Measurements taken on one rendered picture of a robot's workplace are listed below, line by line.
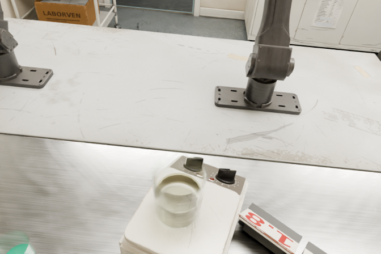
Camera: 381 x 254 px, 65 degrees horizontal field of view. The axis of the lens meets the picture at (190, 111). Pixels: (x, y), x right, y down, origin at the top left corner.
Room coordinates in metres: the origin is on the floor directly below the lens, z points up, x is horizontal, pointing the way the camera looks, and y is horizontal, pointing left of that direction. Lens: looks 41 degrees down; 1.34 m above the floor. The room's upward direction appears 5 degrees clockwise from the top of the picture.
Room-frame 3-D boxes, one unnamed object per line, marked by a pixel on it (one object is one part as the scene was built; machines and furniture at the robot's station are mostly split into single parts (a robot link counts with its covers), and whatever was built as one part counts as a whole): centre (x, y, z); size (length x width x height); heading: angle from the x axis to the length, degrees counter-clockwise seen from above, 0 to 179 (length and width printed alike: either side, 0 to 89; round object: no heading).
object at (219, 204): (0.20, -0.01, 0.98); 0.12 x 0.12 x 0.01; 71
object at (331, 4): (2.52, -1.08, 0.40); 0.24 x 0.01 x 0.30; 89
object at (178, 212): (0.21, 0.01, 1.03); 0.07 x 0.06 x 0.08; 112
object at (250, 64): (0.55, -0.16, 1.00); 0.09 x 0.06 x 0.06; 89
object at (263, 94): (0.56, -0.15, 0.94); 0.20 x 0.07 x 0.08; 89
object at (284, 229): (0.23, -0.14, 0.92); 0.09 x 0.06 x 0.04; 54
